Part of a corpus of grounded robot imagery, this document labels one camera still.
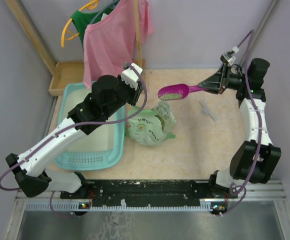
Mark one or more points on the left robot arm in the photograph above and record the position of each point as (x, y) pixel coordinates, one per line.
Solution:
(108, 94)

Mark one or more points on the magenta litter scoop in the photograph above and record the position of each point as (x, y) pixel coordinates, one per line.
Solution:
(177, 91)

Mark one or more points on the pink t-shirt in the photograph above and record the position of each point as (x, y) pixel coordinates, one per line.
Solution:
(109, 43)

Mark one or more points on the wooden clothes rack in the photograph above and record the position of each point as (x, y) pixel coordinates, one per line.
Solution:
(65, 72)

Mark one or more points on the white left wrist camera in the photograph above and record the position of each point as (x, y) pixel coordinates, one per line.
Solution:
(132, 75)

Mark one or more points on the green shirt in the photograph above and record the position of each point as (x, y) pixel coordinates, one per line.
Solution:
(81, 21)

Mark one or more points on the grey plastic bag clip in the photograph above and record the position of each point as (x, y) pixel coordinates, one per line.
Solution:
(207, 111)

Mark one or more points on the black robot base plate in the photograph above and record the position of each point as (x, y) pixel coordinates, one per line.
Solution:
(143, 193)

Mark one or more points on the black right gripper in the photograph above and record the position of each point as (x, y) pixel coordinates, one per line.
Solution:
(218, 82)

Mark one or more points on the grey slotted cable duct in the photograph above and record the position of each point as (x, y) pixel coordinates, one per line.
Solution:
(81, 206)

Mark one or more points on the teal plastic litter box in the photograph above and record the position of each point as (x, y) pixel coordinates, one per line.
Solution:
(102, 149)

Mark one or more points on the blue grey clothes hanger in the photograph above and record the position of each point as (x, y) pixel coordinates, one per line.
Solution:
(106, 10)

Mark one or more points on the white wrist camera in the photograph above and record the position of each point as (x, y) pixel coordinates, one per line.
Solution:
(132, 75)
(228, 58)

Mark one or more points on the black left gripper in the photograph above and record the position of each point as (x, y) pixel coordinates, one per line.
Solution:
(136, 94)

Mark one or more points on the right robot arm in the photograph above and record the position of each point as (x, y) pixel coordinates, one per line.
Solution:
(257, 157)

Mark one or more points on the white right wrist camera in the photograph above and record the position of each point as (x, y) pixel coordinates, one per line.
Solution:
(228, 58)

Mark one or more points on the green cat litter bag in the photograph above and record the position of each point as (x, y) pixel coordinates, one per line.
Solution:
(153, 126)

